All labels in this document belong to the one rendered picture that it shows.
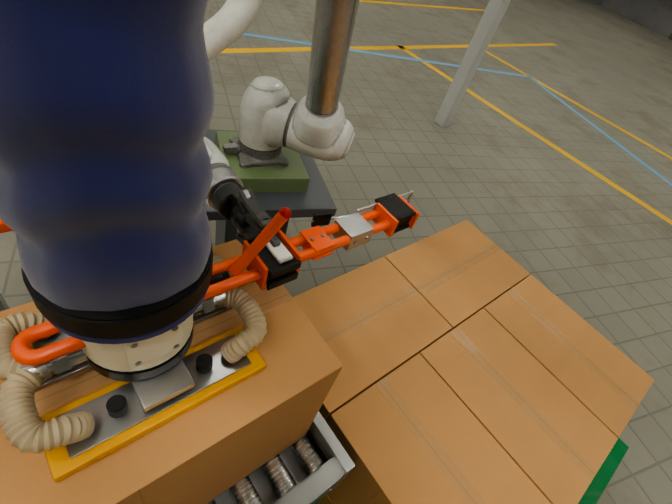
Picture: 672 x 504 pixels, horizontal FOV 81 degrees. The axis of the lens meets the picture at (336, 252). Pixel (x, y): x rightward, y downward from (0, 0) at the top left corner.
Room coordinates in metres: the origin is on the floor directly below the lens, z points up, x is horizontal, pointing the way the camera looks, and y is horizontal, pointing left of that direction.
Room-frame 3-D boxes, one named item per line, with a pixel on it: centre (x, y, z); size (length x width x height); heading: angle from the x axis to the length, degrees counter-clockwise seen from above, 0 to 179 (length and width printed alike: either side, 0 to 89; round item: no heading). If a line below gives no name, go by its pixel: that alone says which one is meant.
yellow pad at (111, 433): (0.25, 0.19, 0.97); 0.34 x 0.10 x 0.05; 142
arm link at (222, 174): (0.66, 0.29, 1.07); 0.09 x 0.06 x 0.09; 142
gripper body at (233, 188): (0.61, 0.23, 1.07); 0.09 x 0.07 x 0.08; 52
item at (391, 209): (0.78, -0.11, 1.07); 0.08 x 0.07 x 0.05; 142
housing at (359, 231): (0.68, -0.02, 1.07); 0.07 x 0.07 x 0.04; 52
